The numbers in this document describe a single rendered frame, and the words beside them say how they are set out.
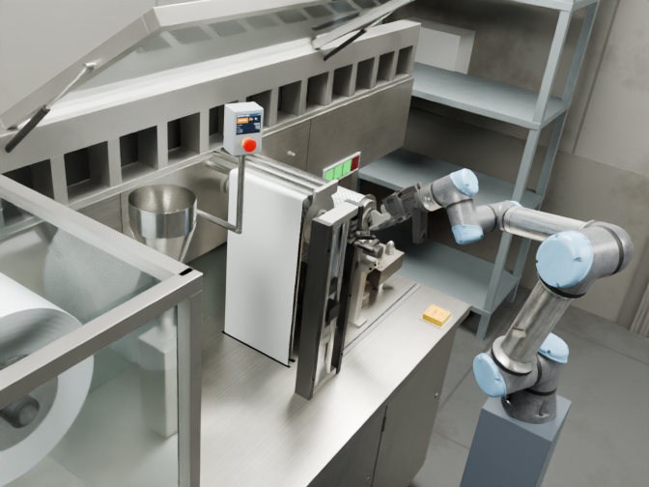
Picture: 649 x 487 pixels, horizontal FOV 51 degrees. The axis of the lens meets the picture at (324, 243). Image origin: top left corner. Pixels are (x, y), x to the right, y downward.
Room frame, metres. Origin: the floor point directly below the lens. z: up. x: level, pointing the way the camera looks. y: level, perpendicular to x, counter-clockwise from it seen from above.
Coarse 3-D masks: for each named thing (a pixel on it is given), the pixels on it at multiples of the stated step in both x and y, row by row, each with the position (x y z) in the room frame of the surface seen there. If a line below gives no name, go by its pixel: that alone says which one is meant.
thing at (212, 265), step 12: (216, 252) 1.75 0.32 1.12; (192, 264) 1.66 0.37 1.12; (204, 264) 1.70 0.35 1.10; (216, 264) 1.75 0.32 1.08; (204, 276) 1.70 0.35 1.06; (216, 276) 1.75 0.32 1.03; (204, 288) 1.70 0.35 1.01; (216, 288) 1.75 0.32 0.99; (204, 300) 1.70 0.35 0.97; (216, 300) 1.75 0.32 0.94; (204, 312) 1.70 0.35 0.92
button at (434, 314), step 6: (432, 306) 1.88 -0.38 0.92; (426, 312) 1.84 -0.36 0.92; (432, 312) 1.84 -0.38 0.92; (438, 312) 1.85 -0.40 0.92; (444, 312) 1.85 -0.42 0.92; (450, 312) 1.86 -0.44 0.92; (426, 318) 1.83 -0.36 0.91; (432, 318) 1.82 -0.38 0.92; (438, 318) 1.82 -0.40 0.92; (444, 318) 1.82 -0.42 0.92; (438, 324) 1.80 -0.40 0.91
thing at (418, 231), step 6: (414, 210) 1.73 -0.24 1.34; (420, 210) 1.72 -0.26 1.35; (414, 216) 1.73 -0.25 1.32; (420, 216) 1.72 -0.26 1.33; (426, 216) 1.75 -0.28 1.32; (414, 222) 1.73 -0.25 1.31; (420, 222) 1.72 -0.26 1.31; (426, 222) 1.75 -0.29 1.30; (414, 228) 1.72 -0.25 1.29; (420, 228) 1.72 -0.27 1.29; (426, 228) 1.75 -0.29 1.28; (414, 234) 1.72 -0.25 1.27; (420, 234) 1.72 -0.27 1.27; (426, 234) 1.75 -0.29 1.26; (414, 240) 1.72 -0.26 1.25; (420, 240) 1.72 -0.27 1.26
